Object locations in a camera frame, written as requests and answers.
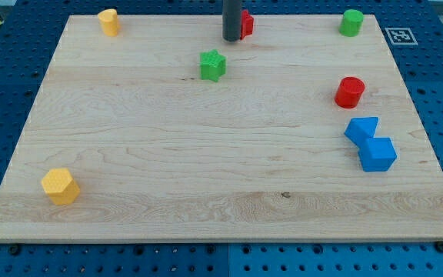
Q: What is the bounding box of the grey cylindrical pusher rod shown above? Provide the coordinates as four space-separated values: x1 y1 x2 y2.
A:
222 0 241 42

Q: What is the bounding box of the green cylinder block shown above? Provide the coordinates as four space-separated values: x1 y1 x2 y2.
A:
338 9 365 37

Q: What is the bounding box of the blue cube block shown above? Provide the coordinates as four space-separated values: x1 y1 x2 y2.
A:
358 137 397 172

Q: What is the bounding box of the blue triangle block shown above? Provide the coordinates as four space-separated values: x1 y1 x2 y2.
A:
345 117 378 148

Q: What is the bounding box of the wooden board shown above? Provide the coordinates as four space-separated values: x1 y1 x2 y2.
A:
0 15 443 244

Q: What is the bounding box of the red block behind rod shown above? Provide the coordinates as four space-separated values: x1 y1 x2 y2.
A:
240 9 254 40

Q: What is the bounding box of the yellow hexagon block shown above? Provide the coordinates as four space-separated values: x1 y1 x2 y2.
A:
41 168 80 205

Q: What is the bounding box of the white fiducial marker tag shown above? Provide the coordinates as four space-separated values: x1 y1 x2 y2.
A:
385 27 418 45

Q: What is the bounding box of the green star block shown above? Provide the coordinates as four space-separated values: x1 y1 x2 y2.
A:
199 49 226 82

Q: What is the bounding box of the yellow heart block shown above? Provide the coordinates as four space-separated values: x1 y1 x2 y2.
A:
98 8 120 37

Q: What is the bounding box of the red cylinder block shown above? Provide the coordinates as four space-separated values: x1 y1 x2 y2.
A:
335 76 365 108

